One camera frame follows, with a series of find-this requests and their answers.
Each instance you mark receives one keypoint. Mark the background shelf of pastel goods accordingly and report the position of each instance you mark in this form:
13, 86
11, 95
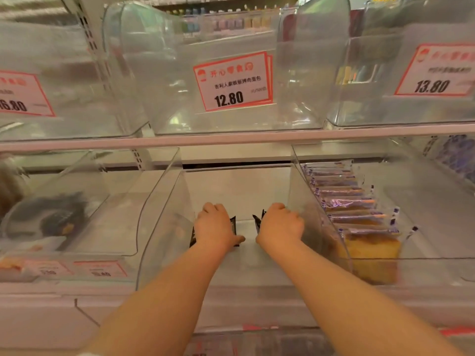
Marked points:
222, 22

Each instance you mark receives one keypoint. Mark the white shelf front rail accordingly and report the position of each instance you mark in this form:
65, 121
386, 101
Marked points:
48, 315

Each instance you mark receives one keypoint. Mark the person's left forearm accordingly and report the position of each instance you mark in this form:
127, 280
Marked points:
163, 304

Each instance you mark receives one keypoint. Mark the person's right fingers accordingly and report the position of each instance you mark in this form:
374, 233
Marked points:
282, 209

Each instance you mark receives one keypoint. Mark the row of clear cake packets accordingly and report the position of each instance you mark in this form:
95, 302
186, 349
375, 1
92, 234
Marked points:
356, 218

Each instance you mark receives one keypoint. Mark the dark snack packets heap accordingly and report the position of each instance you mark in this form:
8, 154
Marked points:
55, 218

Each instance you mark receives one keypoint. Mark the pale pink shelf board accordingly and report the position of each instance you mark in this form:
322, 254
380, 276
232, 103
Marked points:
237, 139

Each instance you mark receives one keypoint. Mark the person's right hand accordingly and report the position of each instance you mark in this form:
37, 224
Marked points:
282, 228

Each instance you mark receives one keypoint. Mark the red-framed white price tag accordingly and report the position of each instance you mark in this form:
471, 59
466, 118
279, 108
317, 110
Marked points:
22, 94
233, 81
434, 70

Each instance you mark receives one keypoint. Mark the clear plastic display bin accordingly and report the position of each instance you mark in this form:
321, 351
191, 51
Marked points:
230, 122
74, 88
408, 111
241, 266
438, 233
122, 218

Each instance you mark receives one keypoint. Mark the purple patterned packets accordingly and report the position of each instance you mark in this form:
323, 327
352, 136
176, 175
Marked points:
456, 155

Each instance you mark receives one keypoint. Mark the black snack packet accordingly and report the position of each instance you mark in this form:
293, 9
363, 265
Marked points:
257, 222
233, 226

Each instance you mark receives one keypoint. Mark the person's left hand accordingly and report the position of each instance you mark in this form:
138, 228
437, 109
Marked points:
213, 229

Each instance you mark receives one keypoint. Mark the person's left thumb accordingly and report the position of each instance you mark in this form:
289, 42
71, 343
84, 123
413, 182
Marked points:
235, 240

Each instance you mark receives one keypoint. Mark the small pink price tag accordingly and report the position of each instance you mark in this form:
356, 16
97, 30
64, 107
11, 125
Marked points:
100, 269
46, 269

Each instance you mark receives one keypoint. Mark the person's right forearm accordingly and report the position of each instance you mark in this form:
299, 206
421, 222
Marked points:
341, 304

